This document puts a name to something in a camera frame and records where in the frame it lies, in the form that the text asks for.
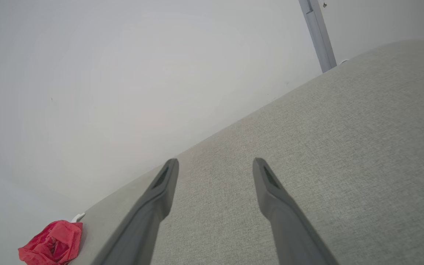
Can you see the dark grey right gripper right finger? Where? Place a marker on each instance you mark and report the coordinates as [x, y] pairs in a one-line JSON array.
[[282, 213]]

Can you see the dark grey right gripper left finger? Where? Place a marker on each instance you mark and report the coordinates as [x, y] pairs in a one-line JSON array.
[[149, 209]]

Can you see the red shirt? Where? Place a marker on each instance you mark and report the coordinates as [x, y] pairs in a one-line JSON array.
[[57, 241]]

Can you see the grey fabric sofa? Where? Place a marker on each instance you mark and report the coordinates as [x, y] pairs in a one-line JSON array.
[[344, 147]]

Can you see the grey metal pole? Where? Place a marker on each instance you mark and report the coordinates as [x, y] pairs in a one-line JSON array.
[[320, 36]]

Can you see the small white wall hook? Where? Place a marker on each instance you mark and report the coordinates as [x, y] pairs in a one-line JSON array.
[[78, 217]]

